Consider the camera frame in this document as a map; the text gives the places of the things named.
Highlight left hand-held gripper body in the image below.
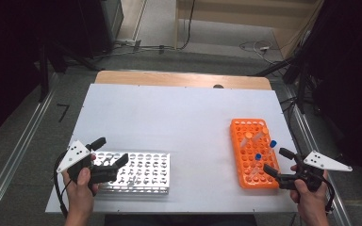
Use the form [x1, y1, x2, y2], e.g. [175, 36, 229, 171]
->
[56, 139, 119, 190]

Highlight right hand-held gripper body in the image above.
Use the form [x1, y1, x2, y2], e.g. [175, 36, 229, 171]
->
[276, 150, 354, 193]

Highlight blue-capped clear tube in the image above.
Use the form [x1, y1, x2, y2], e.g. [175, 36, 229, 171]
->
[265, 139, 278, 157]
[249, 153, 263, 177]

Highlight orange plastic tube rack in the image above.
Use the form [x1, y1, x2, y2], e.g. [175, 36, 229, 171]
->
[230, 118, 281, 190]

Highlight silver metal tube rack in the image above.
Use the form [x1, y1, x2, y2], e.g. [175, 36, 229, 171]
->
[91, 151, 172, 195]

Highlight person's right hand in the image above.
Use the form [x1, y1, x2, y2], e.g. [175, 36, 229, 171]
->
[289, 165, 330, 218]

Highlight person's left hand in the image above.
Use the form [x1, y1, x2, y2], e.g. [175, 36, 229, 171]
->
[61, 153, 101, 216]

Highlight white board mat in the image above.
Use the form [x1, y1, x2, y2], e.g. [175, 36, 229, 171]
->
[45, 83, 319, 215]

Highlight black metal stand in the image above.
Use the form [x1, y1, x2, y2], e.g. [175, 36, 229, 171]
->
[37, 40, 50, 104]

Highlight black cabinet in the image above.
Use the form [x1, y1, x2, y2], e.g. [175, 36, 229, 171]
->
[77, 0, 124, 59]

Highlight metal floor rail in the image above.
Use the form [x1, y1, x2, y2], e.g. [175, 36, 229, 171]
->
[276, 80, 354, 226]
[0, 73, 59, 226]

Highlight right hand-held gripper black cable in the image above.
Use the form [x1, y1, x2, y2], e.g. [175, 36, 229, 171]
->
[321, 175, 337, 215]

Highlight hand-held gripper black cable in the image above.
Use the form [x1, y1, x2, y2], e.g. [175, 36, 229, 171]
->
[53, 152, 70, 218]
[321, 175, 337, 215]

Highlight left hand-held gripper black cable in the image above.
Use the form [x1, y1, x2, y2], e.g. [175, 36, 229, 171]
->
[53, 152, 70, 218]

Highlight bundle of floor cables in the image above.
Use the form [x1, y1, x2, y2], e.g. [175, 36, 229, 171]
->
[93, 38, 177, 61]

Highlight white floor cable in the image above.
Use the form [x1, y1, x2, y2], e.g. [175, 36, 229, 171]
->
[239, 40, 285, 65]

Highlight black hanging cable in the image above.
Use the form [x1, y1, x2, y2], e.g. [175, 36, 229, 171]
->
[178, 0, 197, 51]

